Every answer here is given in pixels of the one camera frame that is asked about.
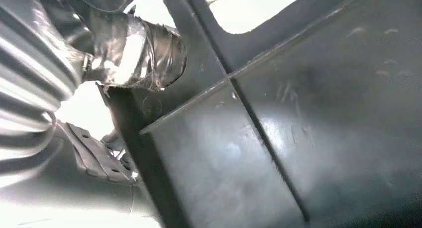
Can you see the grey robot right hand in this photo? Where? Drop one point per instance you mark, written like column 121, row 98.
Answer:
column 66, row 203

